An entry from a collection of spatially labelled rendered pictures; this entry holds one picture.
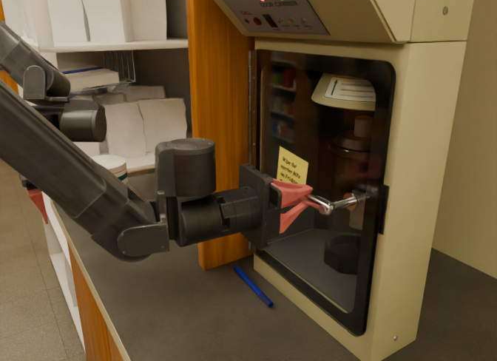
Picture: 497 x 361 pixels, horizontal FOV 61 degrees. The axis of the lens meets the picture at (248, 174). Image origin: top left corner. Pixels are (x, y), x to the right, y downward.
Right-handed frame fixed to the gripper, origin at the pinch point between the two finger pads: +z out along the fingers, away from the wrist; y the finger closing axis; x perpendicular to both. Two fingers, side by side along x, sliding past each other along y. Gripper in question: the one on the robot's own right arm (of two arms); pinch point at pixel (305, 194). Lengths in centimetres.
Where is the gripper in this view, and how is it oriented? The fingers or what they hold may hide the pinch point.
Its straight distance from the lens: 60.5
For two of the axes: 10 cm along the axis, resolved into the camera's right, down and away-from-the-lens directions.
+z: 8.6, -1.6, 4.8
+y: 0.3, -9.3, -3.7
